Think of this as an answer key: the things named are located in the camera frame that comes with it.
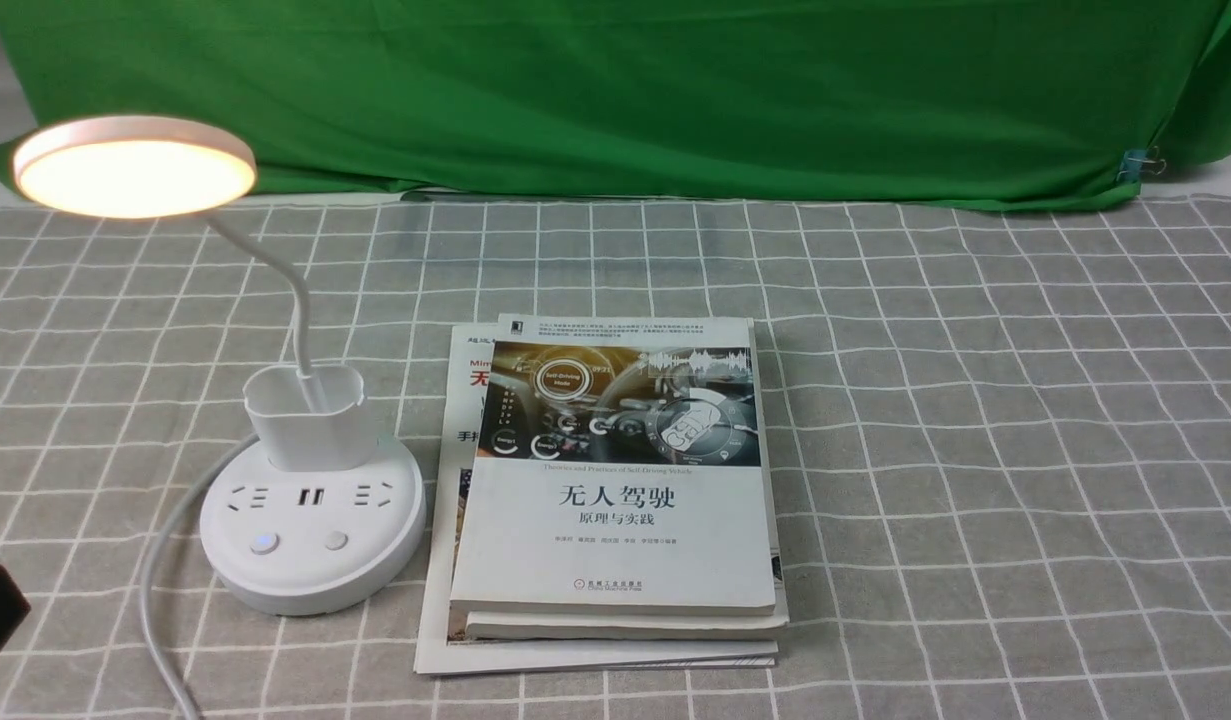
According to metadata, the white desk lamp with sockets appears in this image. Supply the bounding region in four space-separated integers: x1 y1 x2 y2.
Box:
12 114 426 615

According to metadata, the large thin bottom book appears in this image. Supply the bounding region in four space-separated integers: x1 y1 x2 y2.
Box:
414 322 778 676

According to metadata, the middle book under textbook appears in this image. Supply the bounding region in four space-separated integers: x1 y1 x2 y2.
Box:
464 320 790 642

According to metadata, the white self-driving textbook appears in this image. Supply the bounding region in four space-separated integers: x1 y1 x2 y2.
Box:
451 313 779 617

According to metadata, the grey checkered tablecloth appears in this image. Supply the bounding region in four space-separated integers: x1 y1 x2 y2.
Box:
0 197 1231 719

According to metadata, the green backdrop cloth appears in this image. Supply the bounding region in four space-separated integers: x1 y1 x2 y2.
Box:
0 1 1231 210

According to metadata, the blue binder clip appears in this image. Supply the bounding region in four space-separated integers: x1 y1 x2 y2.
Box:
1115 146 1168 185

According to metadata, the white lamp power cable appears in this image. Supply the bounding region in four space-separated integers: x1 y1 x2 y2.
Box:
139 433 261 720

